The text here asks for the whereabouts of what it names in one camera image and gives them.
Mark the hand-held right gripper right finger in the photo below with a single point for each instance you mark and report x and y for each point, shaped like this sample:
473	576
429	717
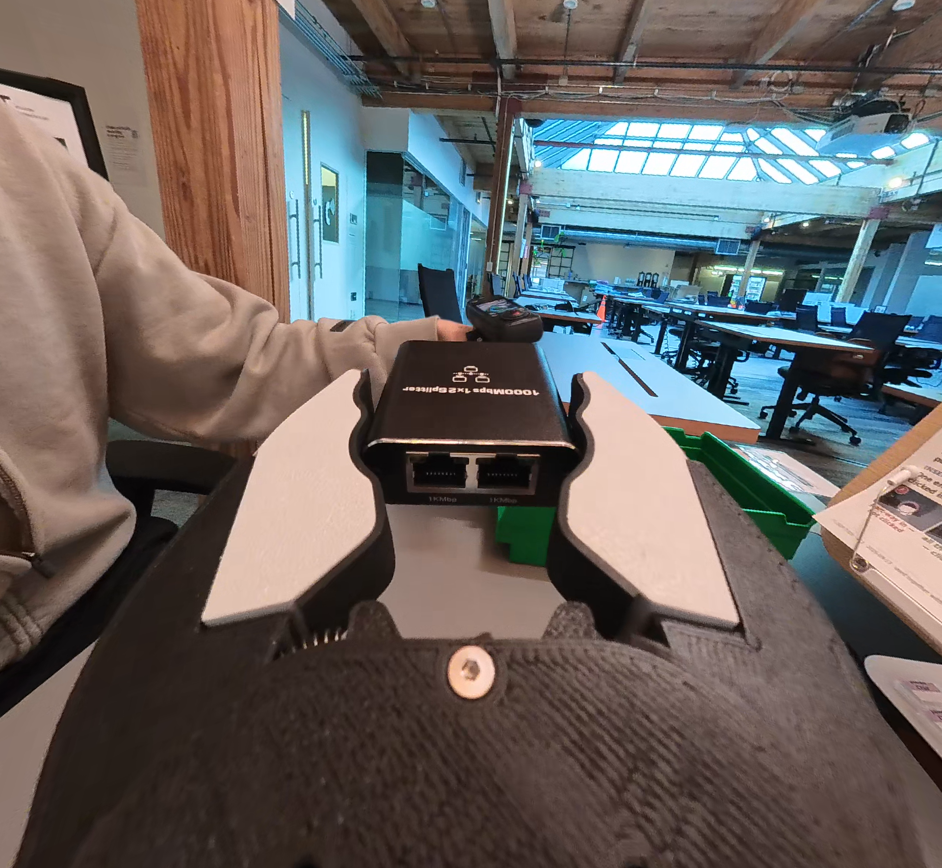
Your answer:
647	515

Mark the wooden instruction board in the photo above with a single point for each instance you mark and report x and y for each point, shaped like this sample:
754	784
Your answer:
929	426

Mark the white board stand base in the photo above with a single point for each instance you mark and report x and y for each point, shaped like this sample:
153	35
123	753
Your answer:
905	691

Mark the wooden support pillar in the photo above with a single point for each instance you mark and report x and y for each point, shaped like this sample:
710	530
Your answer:
206	110

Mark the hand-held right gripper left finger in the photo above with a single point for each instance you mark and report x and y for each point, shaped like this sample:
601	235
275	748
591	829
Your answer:
294	515

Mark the wood-edged office table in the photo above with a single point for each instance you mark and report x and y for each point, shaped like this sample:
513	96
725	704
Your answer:
699	404
773	336

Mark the person's left hand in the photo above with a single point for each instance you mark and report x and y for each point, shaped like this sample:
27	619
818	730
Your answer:
452	331

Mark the ceiling projector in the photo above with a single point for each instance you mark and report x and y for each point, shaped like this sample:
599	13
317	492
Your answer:
861	124

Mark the black framed wall poster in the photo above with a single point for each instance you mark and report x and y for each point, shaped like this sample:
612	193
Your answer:
66	110

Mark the green plastic bin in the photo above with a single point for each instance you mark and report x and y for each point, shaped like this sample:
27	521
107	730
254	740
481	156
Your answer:
736	485

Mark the person's left forearm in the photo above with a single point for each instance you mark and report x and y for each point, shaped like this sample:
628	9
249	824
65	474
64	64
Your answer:
279	360

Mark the black ethernet splitter box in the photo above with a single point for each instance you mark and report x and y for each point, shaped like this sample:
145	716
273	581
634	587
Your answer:
471	397

